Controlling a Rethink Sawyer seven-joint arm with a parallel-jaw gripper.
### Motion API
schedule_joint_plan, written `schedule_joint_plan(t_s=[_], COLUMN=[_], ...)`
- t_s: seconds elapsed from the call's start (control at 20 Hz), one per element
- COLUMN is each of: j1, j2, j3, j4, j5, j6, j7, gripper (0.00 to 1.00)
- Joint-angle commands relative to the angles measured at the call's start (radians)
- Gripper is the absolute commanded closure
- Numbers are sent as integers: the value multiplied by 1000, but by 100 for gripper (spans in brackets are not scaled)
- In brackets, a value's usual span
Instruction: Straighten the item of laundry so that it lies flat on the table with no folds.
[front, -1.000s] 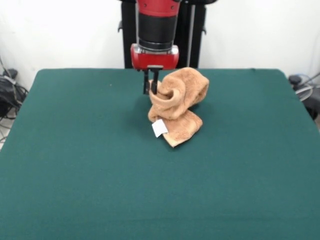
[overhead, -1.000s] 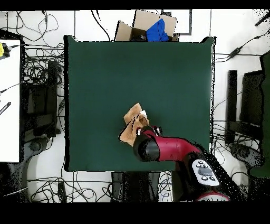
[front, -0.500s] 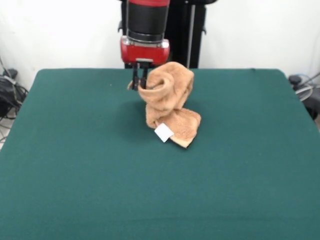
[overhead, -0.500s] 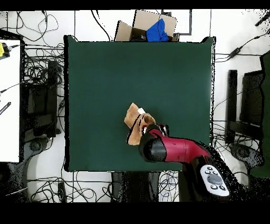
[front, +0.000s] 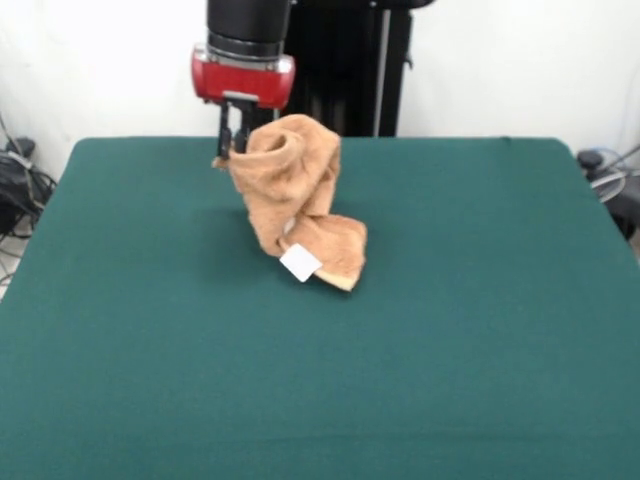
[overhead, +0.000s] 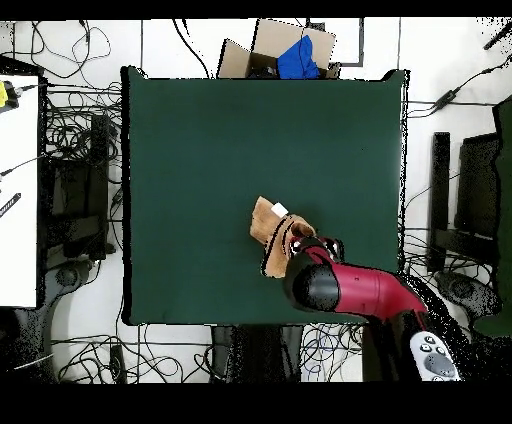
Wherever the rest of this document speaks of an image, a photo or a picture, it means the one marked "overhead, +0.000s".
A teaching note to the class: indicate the black power adapter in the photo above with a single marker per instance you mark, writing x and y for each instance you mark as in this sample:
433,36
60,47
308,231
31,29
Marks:
446,99

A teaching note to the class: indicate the black power strip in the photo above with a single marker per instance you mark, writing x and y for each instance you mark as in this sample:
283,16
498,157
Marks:
118,362

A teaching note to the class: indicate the white table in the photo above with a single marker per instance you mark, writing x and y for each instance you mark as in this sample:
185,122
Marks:
18,180

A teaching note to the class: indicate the thin black rod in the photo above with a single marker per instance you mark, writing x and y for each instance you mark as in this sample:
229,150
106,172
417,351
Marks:
498,36

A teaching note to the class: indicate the green covered side table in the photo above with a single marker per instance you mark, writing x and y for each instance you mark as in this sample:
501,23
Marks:
504,200

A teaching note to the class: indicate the long black bar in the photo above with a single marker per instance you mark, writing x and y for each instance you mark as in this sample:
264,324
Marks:
439,180

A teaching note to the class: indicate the tan terry towel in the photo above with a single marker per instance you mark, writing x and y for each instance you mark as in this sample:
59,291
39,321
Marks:
266,224

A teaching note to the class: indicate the brown cardboard box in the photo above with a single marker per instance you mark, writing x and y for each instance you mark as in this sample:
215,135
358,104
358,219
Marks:
272,40

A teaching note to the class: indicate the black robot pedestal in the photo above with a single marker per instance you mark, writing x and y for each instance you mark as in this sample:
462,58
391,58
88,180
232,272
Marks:
256,356

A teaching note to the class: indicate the blue cloth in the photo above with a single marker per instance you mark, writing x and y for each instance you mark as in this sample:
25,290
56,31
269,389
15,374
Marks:
298,60

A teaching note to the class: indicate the black square case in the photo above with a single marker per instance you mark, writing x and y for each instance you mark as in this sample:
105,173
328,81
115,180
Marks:
478,188

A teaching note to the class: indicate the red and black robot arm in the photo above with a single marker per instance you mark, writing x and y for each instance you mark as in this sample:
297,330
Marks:
372,290

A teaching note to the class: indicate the yellow and black device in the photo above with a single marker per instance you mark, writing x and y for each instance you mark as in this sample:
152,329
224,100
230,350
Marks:
3,94

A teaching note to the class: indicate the dark grey stand base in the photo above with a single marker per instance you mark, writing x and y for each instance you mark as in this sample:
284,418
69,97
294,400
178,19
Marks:
67,276
463,288

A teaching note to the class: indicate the dark green table cloth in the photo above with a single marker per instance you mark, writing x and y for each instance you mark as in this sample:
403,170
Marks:
240,140

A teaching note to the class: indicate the black equipment rack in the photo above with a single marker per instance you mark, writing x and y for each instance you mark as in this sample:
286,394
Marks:
98,160

